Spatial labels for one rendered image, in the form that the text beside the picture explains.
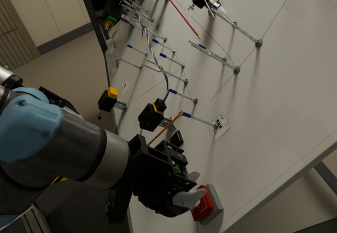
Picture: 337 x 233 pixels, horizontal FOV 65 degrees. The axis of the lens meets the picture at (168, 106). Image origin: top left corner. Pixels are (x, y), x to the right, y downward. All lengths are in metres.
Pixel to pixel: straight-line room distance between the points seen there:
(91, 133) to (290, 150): 0.32
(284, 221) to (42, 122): 0.72
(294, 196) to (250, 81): 0.45
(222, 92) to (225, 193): 0.22
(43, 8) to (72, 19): 0.39
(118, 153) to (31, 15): 3.51
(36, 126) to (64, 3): 3.64
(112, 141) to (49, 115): 0.09
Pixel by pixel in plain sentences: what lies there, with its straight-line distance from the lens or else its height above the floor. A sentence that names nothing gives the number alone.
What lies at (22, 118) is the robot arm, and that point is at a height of 1.42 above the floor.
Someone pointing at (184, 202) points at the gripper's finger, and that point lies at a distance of 0.48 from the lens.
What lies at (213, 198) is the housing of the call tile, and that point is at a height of 1.10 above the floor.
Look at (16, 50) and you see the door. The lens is 3.81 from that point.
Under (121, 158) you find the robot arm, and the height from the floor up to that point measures 1.31.
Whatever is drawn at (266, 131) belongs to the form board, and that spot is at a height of 1.20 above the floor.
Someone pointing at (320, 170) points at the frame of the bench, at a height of 0.80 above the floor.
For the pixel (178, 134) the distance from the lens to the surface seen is 0.68.
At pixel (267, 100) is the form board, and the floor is 1.23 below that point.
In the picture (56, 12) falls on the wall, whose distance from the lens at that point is 3.89.
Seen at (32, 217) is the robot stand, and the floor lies 0.23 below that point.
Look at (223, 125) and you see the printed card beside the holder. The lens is 0.58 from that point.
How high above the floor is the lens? 1.58
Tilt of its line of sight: 42 degrees down
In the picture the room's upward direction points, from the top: 12 degrees counter-clockwise
